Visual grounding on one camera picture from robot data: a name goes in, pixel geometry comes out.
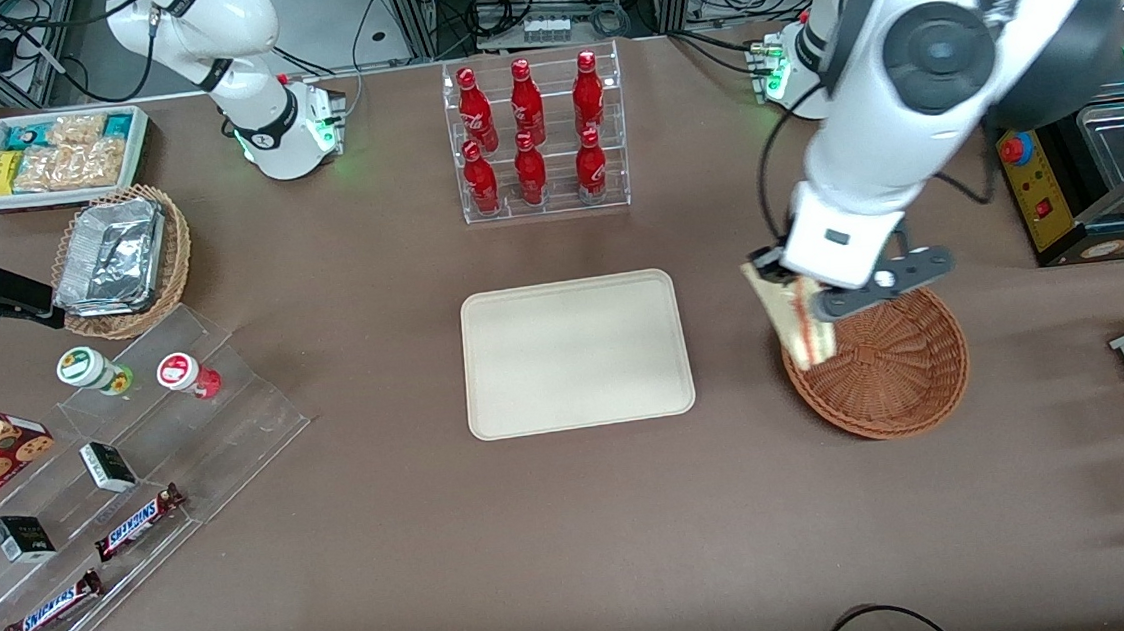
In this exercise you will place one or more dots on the clear bag of crackers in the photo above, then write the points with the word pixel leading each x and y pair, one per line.
pixel 99 163
pixel 76 129
pixel 44 169

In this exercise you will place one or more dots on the white power strip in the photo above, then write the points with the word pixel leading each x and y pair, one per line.
pixel 546 29

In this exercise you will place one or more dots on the small black box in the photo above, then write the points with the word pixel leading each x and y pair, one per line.
pixel 23 538
pixel 107 467

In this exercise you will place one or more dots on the silver foil packets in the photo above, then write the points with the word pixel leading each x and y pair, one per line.
pixel 111 256

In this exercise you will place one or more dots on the teal snack packet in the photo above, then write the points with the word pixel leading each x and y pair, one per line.
pixel 119 126
pixel 26 135

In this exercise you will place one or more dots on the clear acrylic bottle rack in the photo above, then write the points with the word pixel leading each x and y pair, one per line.
pixel 559 210

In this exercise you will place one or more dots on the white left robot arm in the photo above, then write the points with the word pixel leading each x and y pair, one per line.
pixel 907 108

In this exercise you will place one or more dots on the round brown wicker basket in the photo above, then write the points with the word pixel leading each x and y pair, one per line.
pixel 898 379

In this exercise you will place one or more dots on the triangular sandwich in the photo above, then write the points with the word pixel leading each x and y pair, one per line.
pixel 809 336

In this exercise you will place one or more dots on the clear acrylic stepped display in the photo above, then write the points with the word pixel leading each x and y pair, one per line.
pixel 229 422

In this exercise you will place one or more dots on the black sealing machine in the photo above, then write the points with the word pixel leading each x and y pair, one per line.
pixel 1038 188

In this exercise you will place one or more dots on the Snickers chocolate bar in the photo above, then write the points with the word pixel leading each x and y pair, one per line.
pixel 137 521
pixel 52 609

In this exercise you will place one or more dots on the light tan wicker basket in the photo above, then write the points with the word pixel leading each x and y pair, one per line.
pixel 178 255

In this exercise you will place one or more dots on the red cola bottle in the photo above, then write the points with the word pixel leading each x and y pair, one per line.
pixel 591 168
pixel 481 181
pixel 475 102
pixel 531 172
pixel 587 88
pixel 526 98

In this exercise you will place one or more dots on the yellow snack packet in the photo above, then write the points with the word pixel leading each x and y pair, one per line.
pixel 4 174

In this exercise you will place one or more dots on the green lid yogurt cup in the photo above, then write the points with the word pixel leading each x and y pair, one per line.
pixel 83 366

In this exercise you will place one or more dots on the cream rectangular tray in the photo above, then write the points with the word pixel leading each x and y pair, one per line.
pixel 575 355

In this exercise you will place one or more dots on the red lid yogurt cup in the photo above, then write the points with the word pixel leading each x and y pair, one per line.
pixel 180 371

